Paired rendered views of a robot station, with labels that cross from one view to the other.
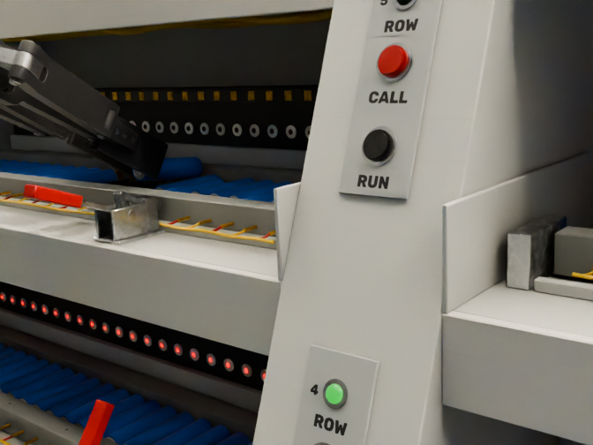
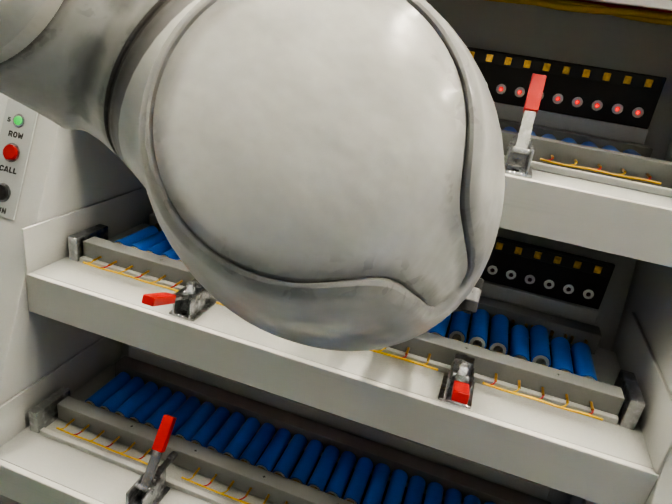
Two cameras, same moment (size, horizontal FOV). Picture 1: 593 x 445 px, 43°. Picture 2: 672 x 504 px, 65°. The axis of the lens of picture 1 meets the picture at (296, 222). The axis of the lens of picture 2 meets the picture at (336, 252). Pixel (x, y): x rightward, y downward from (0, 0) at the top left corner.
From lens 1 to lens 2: 0.47 m
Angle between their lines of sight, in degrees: 25
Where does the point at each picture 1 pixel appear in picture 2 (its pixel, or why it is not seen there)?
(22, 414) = (286, 489)
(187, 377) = (386, 437)
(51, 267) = (384, 410)
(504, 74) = not seen: outside the picture
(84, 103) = not seen: hidden behind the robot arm
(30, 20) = not seen: hidden behind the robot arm
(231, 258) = (578, 433)
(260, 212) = (575, 387)
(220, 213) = (531, 378)
